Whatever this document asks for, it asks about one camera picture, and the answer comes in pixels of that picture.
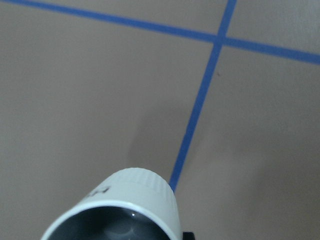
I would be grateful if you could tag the white mug with grey interior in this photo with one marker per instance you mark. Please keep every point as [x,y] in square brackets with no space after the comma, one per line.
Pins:
[131,204]

